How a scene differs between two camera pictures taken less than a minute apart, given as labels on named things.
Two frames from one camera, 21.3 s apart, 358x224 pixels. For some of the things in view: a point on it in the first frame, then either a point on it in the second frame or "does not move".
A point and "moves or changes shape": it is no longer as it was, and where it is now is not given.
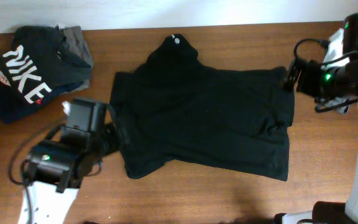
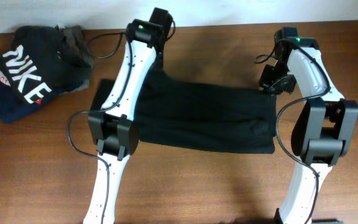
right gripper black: x=307 y=69 → x=265 y=82
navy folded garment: x=12 y=107 does not move
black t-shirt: x=174 y=107 moves or changes shape
